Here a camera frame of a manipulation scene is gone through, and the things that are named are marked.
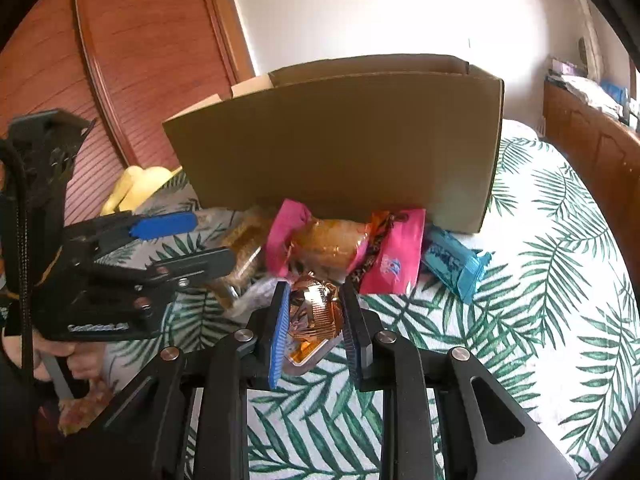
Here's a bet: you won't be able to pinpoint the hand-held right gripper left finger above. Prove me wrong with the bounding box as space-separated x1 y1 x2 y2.
102 280 293 480

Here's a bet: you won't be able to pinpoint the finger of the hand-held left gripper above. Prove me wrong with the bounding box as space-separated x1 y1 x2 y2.
65 211 199 257
95 246 237 291

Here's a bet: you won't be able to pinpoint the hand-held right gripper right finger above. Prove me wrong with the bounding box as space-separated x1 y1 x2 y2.
340 284 578 480

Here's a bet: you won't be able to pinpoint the brown biscuit packet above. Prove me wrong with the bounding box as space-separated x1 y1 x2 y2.
217 205 273 311

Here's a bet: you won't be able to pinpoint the pink snack packet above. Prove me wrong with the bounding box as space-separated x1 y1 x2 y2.
350 208 427 296

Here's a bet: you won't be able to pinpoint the pink-ended cake wrapper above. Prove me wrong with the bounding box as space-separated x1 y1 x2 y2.
265 199 381 283

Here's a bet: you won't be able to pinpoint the blue snack packet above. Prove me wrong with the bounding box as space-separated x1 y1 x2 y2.
421 225 492 305

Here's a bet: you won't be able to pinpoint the brown cardboard box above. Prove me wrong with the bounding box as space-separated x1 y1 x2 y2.
162 53 505 235

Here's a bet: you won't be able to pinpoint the person's left hand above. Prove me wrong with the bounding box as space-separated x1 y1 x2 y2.
30 332 108 396

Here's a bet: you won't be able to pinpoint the yellow plush toy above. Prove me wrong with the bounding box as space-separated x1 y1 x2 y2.
100 166 183 217

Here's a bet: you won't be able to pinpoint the floral blanket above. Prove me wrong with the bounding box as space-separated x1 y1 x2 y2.
57 377 118 436

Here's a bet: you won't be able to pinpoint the wooden slatted wardrobe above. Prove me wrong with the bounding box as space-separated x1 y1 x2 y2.
0 0 256 226

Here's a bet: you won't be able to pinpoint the leaf-print sheet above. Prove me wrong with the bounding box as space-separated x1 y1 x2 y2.
95 120 636 480

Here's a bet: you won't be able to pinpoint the wooden low cabinet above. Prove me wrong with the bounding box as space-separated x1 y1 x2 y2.
542 80 640 241

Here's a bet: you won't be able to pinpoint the stack of folded papers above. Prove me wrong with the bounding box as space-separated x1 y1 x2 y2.
547 72 626 116

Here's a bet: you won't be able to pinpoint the purple box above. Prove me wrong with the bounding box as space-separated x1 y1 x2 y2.
550 57 588 77

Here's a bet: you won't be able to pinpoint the blue packets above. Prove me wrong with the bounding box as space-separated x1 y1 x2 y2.
600 80 632 107

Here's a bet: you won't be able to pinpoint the patterned white curtain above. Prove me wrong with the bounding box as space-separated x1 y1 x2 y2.
575 0 607 81

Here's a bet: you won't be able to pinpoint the black braided cable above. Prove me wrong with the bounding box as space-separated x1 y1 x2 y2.
0 137 36 386

